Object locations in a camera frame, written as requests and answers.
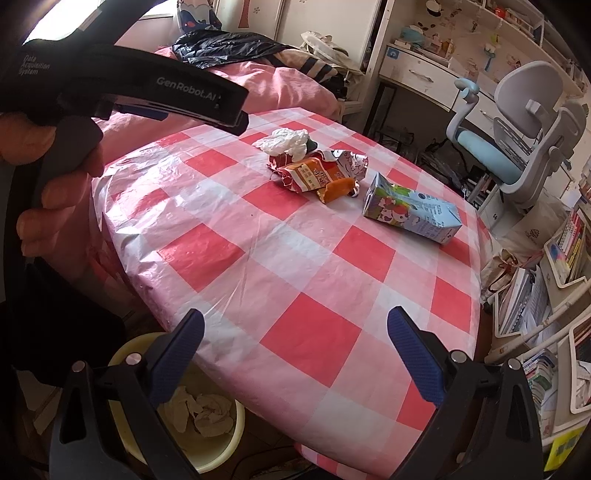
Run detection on grey plastic bags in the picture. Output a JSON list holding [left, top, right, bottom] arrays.
[[369, 129, 481, 195]]

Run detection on person's dark clothing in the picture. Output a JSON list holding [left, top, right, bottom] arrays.
[[0, 272, 127, 386]]

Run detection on striped cloth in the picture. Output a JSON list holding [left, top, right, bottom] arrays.
[[272, 48, 347, 93]]

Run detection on cream tote bag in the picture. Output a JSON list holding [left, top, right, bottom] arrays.
[[300, 30, 370, 70]]

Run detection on blue milk carton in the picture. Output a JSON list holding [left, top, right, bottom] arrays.
[[361, 172, 463, 245]]

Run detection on yellow waste bin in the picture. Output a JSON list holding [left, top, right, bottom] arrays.
[[107, 331, 245, 474]]

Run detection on beige paper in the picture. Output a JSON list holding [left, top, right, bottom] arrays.
[[159, 385, 234, 439]]

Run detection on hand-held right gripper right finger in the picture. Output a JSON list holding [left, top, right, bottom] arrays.
[[387, 306, 544, 480]]

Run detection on pink checked tablecloth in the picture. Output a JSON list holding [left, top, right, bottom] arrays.
[[90, 107, 492, 464]]

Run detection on bright window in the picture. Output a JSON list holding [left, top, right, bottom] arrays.
[[25, 0, 178, 47]]

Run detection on grey and blue desk chair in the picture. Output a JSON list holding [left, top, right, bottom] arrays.
[[445, 60, 589, 213]]

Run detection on white book rack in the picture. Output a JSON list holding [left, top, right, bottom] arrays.
[[494, 203, 591, 472]]

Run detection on person's left hand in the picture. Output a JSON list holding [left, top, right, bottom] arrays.
[[0, 112, 106, 284]]

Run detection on white tissue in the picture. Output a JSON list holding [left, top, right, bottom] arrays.
[[252, 128, 311, 158]]

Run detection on beige canvas bag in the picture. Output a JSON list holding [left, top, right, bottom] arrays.
[[480, 198, 571, 296]]

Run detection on orange paper flyer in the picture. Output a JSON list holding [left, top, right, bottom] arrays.
[[268, 148, 370, 204]]

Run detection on blue cartoon pillow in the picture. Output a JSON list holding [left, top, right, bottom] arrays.
[[174, 0, 218, 35]]

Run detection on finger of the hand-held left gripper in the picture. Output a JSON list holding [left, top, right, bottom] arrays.
[[113, 104, 169, 122], [208, 78, 250, 136]]

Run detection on pink blanket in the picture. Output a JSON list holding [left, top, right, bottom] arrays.
[[88, 46, 343, 324]]

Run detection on dark blue jacket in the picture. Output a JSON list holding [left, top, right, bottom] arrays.
[[172, 31, 289, 70]]

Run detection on white wardrobe with tree decal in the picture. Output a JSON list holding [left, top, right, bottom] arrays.
[[212, 0, 386, 70]]

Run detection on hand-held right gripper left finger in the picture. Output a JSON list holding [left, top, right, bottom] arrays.
[[50, 308, 206, 480]]

